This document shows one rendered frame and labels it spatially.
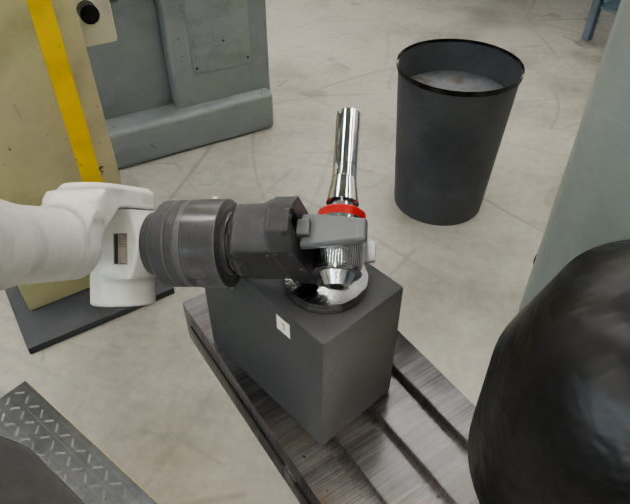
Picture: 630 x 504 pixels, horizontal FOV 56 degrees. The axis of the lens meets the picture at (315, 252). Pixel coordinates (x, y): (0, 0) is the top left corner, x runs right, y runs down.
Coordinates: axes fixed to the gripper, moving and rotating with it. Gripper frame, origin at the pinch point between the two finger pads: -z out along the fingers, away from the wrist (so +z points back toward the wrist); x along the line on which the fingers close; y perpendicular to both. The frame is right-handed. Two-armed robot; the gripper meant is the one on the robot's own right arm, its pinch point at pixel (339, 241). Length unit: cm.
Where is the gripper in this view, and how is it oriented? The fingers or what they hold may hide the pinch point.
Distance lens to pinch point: 56.3
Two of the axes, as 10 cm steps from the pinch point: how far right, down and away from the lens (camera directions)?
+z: -9.7, 0.1, 2.4
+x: -2.3, -3.6, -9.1
